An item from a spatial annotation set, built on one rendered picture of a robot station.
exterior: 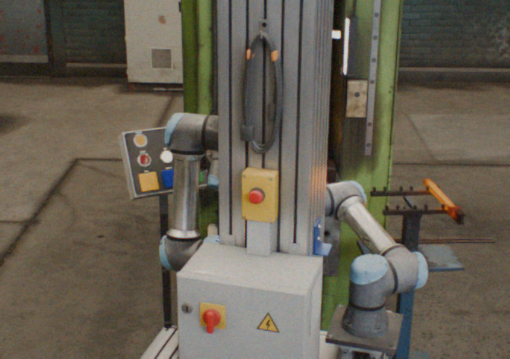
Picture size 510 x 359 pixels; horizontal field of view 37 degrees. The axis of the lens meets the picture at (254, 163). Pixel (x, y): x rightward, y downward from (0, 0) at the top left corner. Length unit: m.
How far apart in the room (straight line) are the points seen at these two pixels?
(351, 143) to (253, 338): 1.76
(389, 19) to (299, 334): 1.88
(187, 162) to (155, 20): 6.27
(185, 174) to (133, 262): 2.30
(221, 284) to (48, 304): 2.58
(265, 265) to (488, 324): 2.46
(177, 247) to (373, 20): 1.46
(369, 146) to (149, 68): 5.52
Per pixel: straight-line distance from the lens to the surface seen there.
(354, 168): 3.60
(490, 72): 9.72
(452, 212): 3.22
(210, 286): 1.93
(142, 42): 8.79
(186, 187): 2.52
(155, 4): 8.69
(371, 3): 3.43
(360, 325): 2.48
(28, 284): 4.65
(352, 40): 3.41
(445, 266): 3.35
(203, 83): 3.45
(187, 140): 2.48
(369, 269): 2.41
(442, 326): 4.22
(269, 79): 1.91
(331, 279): 3.60
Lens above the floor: 2.13
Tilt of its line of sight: 19 degrees down
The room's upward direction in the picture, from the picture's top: straight up
